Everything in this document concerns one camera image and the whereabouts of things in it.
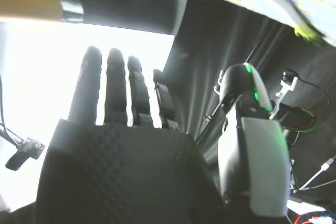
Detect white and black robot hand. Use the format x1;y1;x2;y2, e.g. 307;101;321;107
35;46;290;224

